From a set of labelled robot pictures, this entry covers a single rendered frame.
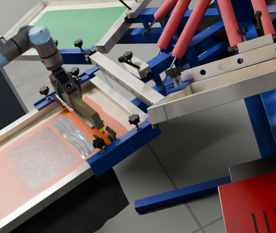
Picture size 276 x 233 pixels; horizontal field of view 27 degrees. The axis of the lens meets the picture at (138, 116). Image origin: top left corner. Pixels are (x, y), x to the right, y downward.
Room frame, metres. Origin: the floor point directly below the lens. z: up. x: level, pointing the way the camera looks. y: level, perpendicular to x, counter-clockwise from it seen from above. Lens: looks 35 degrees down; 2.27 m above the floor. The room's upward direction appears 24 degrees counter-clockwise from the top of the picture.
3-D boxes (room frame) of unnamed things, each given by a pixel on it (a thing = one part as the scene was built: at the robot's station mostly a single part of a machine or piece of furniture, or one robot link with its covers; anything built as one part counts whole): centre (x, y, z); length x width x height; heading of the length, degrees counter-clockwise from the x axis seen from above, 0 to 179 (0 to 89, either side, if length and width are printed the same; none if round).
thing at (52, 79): (2.03, 0.21, 1.21); 0.09 x 0.08 x 0.12; 17
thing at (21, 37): (2.10, 0.27, 1.37); 0.11 x 0.11 x 0.08; 23
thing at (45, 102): (2.27, 0.25, 0.98); 0.30 x 0.05 x 0.07; 107
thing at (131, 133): (1.74, 0.09, 0.98); 0.30 x 0.05 x 0.07; 107
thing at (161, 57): (2.10, -0.14, 1.02); 0.17 x 0.06 x 0.05; 107
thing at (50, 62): (2.02, 0.21, 1.29); 0.08 x 0.08 x 0.05
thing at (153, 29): (2.67, -0.16, 0.90); 1.24 x 0.06 x 0.06; 47
